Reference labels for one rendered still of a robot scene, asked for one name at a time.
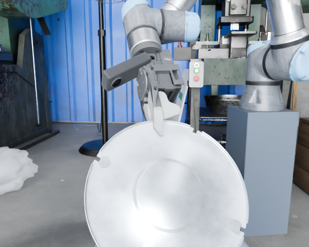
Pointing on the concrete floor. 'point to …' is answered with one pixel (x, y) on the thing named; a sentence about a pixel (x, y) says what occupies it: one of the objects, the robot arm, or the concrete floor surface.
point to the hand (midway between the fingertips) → (156, 131)
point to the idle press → (19, 73)
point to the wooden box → (308, 157)
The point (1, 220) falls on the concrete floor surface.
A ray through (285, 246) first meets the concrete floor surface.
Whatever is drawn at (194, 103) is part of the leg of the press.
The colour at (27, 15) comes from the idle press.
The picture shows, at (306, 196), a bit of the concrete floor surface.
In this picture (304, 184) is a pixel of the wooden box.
